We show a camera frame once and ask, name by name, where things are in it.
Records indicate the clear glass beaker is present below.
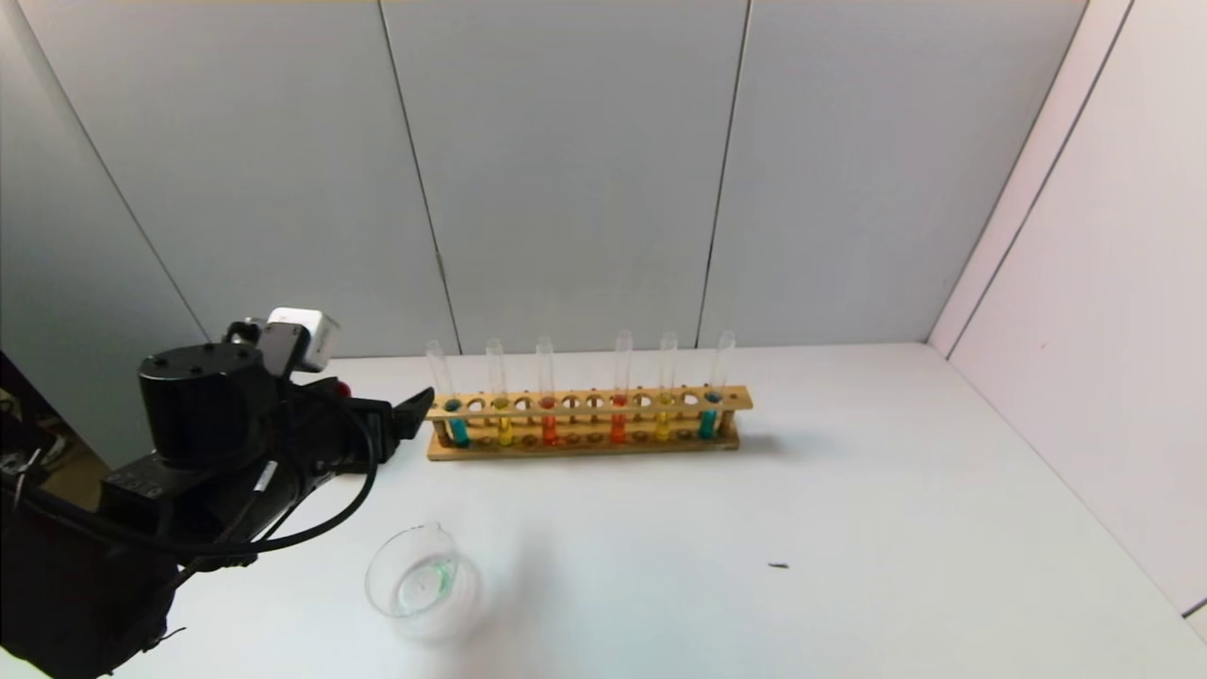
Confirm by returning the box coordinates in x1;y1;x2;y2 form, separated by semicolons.
366;523;482;642

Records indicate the blue pigment glass test tube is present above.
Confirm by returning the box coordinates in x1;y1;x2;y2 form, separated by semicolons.
426;340;471;448
698;331;736;440

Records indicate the wooden test tube rack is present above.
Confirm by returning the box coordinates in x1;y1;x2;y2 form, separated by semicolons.
426;385;753;462

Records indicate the black metal stand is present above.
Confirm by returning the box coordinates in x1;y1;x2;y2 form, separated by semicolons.
0;351;95;491

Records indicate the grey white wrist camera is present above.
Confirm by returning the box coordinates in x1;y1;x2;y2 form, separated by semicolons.
247;307;340;373

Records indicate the red pigment glass test tube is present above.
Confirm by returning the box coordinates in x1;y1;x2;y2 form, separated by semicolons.
609;330;634;444
536;336;559;446

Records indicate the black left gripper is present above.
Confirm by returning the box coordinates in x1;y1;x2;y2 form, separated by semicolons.
289;386;436;475

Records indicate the yellow pigment glass test tube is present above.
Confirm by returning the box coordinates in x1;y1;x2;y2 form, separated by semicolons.
486;339;515;447
654;332;678;442

